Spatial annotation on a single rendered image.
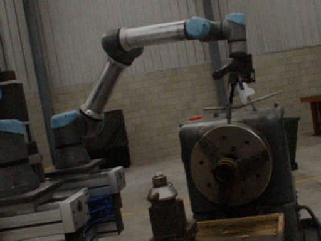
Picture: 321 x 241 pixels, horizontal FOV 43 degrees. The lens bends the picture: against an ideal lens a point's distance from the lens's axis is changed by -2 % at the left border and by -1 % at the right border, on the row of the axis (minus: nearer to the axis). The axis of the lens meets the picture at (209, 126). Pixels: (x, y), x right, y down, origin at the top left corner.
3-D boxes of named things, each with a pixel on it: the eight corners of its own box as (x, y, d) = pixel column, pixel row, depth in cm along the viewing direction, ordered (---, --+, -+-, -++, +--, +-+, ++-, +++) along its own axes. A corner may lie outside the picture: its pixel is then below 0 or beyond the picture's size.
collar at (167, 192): (153, 194, 106) (151, 184, 106) (182, 191, 105) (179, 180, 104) (142, 203, 98) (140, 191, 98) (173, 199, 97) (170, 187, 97)
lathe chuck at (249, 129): (198, 200, 168) (192, 125, 165) (274, 199, 161) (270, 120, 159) (193, 206, 159) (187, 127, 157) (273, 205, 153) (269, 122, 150)
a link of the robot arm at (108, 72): (60, 130, 181) (112, 22, 166) (80, 126, 195) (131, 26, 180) (79, 145, 178) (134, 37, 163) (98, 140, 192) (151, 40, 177)
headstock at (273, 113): (212, 183, 235) (200, 117, 232) (294, 172, 224) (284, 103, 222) (185, 214, 177) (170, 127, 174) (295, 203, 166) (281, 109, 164)
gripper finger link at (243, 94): (259, 99, 150) (252, 80, 155) (244, 100, 148) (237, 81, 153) (256, 104, 153) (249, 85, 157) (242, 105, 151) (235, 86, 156)
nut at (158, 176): (155, 184, 104) (153, 171, 103) (170, 182, 103) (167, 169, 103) (150, 188, 100) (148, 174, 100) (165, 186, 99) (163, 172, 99)
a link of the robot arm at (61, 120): (48, 147, 169) (42, 115, 168) (69, 142, 182) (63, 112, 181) (71, 143, 165) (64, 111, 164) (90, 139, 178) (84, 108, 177)
